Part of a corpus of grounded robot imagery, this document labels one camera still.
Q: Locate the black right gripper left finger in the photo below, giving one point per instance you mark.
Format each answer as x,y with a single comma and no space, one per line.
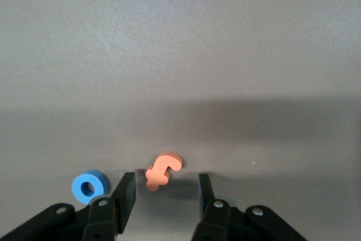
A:
124,196

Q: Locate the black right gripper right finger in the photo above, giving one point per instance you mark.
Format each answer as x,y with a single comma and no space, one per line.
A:
207,196

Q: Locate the orange foam letter f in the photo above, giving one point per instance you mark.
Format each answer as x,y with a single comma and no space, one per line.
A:
159,173

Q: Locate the blue foam letter o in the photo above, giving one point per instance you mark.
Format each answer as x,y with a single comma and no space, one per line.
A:
76,181

